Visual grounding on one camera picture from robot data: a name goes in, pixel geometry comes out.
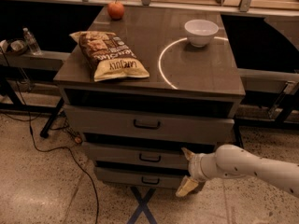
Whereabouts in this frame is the clear plastic water bottle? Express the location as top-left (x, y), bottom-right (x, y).
top-left (23, 27), bottom-right (42, 55)

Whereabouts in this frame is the black floor cable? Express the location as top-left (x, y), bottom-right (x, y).
top-left (0, 47), bottom-right (100, 224)

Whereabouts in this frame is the grey drawer cabinet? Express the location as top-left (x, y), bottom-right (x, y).
top-left (55, 7), bottom-right (245, 177)

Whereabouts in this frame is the grey bench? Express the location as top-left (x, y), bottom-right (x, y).
top-left (234, 68), bottom-right (299, 147)
top-left (0, 51), bottom-right (68, 138)

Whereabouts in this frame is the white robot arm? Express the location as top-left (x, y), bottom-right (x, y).
top-left (176, 145), bottom-right (299, 197)

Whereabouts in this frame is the brown yellow chip bag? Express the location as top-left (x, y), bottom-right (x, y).
top-left (70, 31), bottom-right (150, 82)

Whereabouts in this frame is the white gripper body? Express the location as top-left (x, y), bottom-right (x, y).
top-left (188, 153), bottom-right (218, 182)

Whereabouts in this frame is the grey right bench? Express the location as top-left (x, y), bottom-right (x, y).
top-left (234, 68), bottom-right (299, 147)

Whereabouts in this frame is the tape roll on bench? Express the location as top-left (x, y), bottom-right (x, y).
top-left (0, 39), bottom-right (27, 55)

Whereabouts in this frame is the grey drawer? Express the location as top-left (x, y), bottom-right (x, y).
top-left (94, 167), bottom-right (183, 189)
top-left (81, 141), bottom-right (219, 173)
top-left (64, 105), bottom-right (234, 145)

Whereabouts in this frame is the grey left bench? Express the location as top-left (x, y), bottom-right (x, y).
top-left (0, 51), bottom-right (68, 138)

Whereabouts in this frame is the red apple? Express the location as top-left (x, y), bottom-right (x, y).
top-left (107, 1), bottom-right (124, 20)

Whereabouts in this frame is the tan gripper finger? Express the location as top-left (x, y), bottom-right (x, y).
top-left (182, 147), bottom-right (194, 161)
top-left (176, 175), bottom-right (198, 197)

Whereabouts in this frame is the white bowl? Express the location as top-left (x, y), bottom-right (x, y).
top-left (184, 20), bottom-right (219, 48)

